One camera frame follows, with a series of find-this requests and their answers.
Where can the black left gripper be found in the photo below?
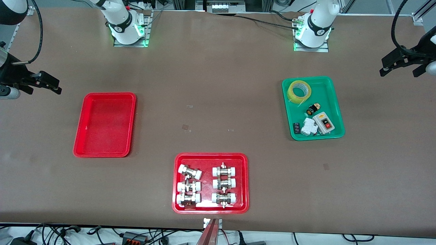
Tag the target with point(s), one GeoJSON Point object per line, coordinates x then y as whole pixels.
{"type": "Point", "coordinates": [419, 54]}

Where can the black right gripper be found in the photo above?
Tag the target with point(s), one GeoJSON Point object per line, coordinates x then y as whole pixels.
{"type": "Point", "coordinates": [13, 75]}

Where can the yellow tape roll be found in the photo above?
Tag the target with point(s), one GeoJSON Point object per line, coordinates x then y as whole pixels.
{"type": "Point", "coordinates": [299, 92]}

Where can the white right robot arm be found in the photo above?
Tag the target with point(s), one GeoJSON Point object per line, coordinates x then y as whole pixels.
{"type": "Point", "coordinates": [121, 20]}

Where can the empty red plastic tray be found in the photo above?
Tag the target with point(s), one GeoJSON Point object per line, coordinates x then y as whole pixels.
{"type": "Point", "coordinates": [105, 126]}

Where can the green plastic tray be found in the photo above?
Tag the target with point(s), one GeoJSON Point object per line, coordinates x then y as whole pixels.
{"type": "Point", "coordinates": [323, 92]}

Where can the red tray with fittings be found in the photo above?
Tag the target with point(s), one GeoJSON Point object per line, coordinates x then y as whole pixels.
{"type": "Point", "coordinates": [207, 185]}

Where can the black yellow push button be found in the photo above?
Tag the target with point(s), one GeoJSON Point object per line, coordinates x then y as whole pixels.
{"type": "Point", "coordinates": [311, 109]}

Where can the white circuit breaker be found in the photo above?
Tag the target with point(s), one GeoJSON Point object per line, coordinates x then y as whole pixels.
{"type": "Point", "coordinates": [309, 127]}

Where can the small black electronic component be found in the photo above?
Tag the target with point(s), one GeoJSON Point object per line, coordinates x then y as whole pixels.
{"type": "Point", "coordinates": [296, 128]}

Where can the black power adapter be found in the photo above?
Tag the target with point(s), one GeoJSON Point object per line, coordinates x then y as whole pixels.
{"type": "Point", "coordinates": [22, 241]}

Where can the metal fitting with white caps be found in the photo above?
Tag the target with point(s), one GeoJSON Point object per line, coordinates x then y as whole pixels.
{"type": "Point", "coordinates": [224, 170]}
{"type": "Point", "coordinates": [188, 186]}
{"type": "Point", "coordinates": [224, 183]}
{"type": "Point", "coordinates": [189, 172]}
{"type": "Point", "coordinates": [188, 199]}
{"type": "Point", "coordinates": [223, 198]}

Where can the grey connector box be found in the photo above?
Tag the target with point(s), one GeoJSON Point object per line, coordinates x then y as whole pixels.
{"type": "Point", "coordinates": [134, 237]}

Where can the white power strip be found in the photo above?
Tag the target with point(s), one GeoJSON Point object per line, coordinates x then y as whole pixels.
{"type": "Point", "coordinates": [221, 6]}

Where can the red aluminium bar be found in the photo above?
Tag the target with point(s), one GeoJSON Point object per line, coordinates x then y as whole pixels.
{"type": "Point", "coordinates": [208, 234]}

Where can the aluminium frame profile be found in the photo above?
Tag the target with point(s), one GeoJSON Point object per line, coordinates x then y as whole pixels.
{"type": "Point", "coordinates": [31, 11]}
{"type": "Point", "coordinates": [417, 17]}

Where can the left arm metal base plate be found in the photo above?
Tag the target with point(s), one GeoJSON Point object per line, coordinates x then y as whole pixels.
{"type": "Point", "coordinates": [325, 49]}

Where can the grey red-black switch box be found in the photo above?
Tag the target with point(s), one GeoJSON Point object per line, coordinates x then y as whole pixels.
{"type": "Point", "coordinates": [323, 123]}

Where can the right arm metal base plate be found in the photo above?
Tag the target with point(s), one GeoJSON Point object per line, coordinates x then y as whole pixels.
{"type": "Point", "coordinates": [148, 30]}

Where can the small metal bracket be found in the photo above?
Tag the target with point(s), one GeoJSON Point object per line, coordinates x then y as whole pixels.
{"type": "Point", "coordinates": [219, 223]}

